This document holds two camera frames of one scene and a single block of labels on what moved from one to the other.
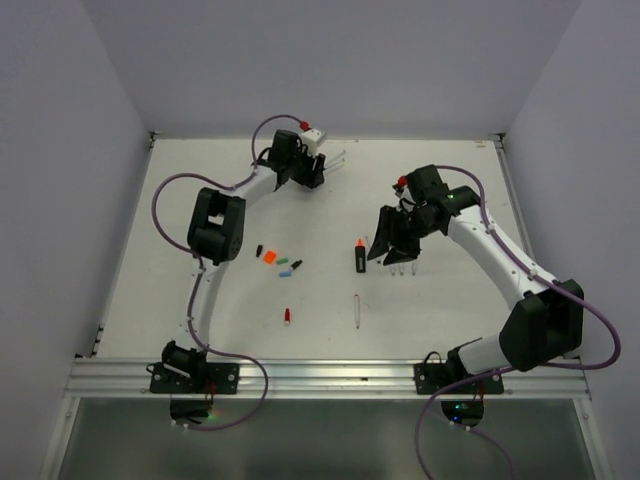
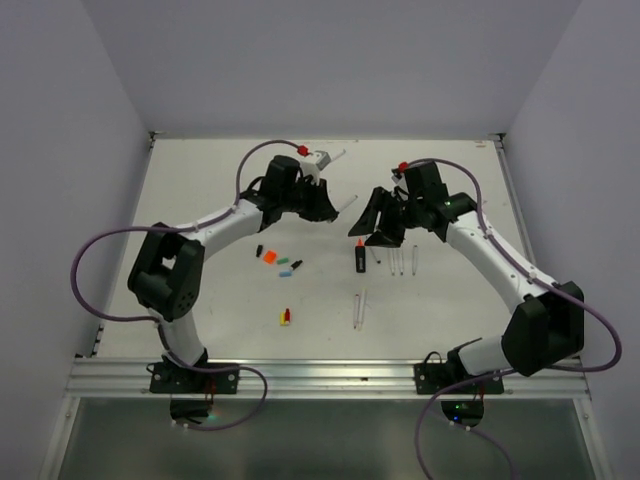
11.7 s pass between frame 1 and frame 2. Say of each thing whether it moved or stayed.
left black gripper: moved
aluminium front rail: stayed
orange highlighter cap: stayed
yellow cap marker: moved
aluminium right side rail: stayed
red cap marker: stayed
